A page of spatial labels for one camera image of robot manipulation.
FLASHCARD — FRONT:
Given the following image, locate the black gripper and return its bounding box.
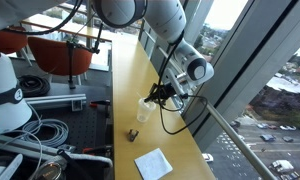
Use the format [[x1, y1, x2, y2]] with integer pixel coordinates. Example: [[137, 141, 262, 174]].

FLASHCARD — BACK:
[[144, 82, 178, 104]]

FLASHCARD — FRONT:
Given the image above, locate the white straw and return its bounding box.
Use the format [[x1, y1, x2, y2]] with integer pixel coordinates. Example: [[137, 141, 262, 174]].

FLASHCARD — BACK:
[[136, 92, 148, 101]]

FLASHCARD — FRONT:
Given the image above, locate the clear plastic cup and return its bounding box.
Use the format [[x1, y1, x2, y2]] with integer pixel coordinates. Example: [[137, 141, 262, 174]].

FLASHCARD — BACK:
[[136, 97, 157, 123]]

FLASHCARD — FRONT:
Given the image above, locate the dark staple remover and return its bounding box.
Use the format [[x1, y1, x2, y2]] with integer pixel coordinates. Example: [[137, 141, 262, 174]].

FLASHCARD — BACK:
[[127, 128, 140, 143]]

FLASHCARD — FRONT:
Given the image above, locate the white paper sheet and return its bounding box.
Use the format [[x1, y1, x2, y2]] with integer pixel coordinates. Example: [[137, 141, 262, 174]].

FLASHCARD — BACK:
[[133, 147, 174, 180]]

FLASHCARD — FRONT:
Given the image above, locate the black perforated breadboard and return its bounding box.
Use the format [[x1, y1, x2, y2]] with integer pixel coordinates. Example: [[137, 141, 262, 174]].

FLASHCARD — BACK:
[[23, 83, 115, 158]]

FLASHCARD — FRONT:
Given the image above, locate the grey metal handrail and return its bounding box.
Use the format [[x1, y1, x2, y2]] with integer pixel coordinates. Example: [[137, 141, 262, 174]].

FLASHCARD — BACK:
[[139, 19, 278, 180]]

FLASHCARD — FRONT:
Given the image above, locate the aluminium extrusion bar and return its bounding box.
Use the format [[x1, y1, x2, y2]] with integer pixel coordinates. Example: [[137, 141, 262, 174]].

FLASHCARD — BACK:
[[0, 134, 77, 158], [24, 93, 88, 112]]

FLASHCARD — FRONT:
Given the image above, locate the orange chair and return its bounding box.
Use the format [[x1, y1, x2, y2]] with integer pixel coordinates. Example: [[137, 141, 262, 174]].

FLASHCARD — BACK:
[[0, 26, 33, 66], [27, 36, 94, 86]]

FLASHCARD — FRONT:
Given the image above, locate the silver round can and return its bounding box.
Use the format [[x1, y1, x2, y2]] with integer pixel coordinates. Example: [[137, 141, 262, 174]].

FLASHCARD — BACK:
[[32, 156, 68, 180]]

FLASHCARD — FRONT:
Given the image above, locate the black clamp red handle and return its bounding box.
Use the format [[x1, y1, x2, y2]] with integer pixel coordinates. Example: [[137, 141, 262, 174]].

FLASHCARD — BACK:
[[88, 99, 112, 118], [81, 144, 114, 158]]

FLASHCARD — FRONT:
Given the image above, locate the black camera stand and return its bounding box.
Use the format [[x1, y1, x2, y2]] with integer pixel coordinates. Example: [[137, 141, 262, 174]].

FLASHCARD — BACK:
[[65, 22, 104, 90]]

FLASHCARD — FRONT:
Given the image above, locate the grey coiled cable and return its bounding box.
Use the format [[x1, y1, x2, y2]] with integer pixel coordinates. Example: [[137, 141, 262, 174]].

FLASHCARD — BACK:
[[21, 118, 70, 148]]

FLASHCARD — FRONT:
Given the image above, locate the black coiled cable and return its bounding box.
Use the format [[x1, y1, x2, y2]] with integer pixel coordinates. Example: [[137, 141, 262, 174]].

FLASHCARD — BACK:
[[17, 74, 52, 98]]

